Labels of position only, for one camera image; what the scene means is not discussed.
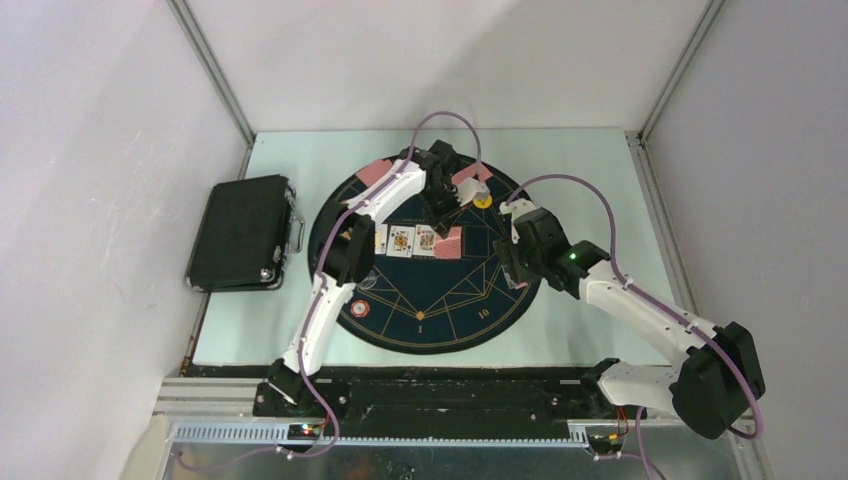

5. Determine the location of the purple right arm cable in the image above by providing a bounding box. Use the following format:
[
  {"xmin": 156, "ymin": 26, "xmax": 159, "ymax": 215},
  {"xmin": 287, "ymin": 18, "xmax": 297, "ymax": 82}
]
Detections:
[{"xmin": 506, "ymin": 174, "xmax": 764, "ymax": 480}]

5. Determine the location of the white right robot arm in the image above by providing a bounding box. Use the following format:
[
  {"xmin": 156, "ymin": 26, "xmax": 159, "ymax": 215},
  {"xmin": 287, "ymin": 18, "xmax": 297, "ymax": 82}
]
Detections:
[{"xmin": 494, "ymin": 199, "xmax": 765, "ymax": 439}]

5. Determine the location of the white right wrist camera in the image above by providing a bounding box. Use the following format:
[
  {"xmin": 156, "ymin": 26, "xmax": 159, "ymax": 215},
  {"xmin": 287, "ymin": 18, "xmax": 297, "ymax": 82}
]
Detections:
[{"xmin": 499, "ymin": 199, "xmax": 538, "ymax": 244}]

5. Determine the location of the face-up playing card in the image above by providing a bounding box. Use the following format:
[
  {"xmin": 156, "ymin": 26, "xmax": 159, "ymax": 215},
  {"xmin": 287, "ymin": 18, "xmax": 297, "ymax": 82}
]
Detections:
[
  {"xmin": 375, "ymin": 223, "xmax": 389, "ymax": 255},
  {"xmin": 413, "ymin": 225, "xmax": 438, "ymax": 257},
  {"xmin": 386, "ymin": 226, "xmax": 415, "ymax": 258}
]

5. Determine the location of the yellow big blind button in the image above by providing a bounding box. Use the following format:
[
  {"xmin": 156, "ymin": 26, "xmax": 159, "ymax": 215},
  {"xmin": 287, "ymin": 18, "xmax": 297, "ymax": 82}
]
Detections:
[{"xmin": 472, "ymin": 195, "xmax": 493, "ymax": 210}]

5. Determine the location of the single red playing card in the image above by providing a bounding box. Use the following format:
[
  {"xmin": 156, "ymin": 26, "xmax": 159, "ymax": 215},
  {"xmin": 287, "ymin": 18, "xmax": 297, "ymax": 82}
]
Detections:
[{"xmin": 355, "ymin": 159, "xmax": 393, "ymax": 188}]

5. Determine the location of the face-down community card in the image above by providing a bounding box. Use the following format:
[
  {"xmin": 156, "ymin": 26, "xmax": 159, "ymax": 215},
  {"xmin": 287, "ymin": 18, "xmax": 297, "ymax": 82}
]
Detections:
[{"xmin": 433, "ymin": 226, "xmax": 462, "ymax": 260}]

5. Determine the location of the round dark poker mat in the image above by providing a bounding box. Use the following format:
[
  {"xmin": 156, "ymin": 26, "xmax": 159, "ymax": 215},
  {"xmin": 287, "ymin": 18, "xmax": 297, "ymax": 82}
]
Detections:
[{"xmin": 337, "ymin": 165, "xmax": 538, "ymax": 355}]

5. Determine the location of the black carrying case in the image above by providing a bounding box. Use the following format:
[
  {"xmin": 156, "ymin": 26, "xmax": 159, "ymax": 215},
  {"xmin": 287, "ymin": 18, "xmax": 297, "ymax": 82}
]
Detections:
[{"xmin": 185, "ymin": 174, "xmax": 296, "ymax": 293}]

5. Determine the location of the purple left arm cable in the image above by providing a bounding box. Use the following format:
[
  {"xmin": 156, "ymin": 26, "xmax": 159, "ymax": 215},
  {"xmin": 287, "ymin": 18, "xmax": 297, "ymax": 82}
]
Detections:
[{"xmin": 158, "ymin": 110, "xmax": 484, "ymax": 473}]

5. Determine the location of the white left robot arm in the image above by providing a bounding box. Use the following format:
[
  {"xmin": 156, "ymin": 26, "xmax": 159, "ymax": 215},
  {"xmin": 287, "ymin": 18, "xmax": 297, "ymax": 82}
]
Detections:
[{"xmin": 269, "ymin": 140, "xmax": 474, "ymax": 417}]

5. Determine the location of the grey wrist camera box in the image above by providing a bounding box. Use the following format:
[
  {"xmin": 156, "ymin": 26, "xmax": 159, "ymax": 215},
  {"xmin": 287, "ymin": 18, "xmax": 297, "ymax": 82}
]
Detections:
[{"xmin": 457, "ymin": 178, "xmax": 490, "ymax": 206}]

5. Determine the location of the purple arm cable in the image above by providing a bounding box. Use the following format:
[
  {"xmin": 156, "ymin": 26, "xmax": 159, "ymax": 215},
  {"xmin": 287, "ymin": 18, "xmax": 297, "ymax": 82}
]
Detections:
[
  {"xmin": 158, "ymin": 110, "xmax": 484, "ymax": 473},
  {"xmin": 506, "ymin": 174, "xmax": 764, "ymax": 480}
]

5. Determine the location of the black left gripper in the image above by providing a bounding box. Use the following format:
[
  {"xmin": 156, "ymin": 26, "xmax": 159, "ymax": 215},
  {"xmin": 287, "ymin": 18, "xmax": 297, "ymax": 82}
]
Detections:
[{"xmin": 418, "ymin": 183, "xmax": 468, "ymax": 240}]

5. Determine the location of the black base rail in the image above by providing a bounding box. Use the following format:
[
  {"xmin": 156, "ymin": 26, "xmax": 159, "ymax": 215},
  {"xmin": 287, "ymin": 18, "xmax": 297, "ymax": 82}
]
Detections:
[{"xmin": 186, "ymin": 359, "xmax": 639, "ymax": 441}]

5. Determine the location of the clear round button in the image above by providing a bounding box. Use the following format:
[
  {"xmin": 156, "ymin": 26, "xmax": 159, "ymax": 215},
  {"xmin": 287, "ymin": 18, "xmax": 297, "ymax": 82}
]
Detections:
[{"xmin": 360, "ymin": 270, "xmax": 378, "ymax": 289}]

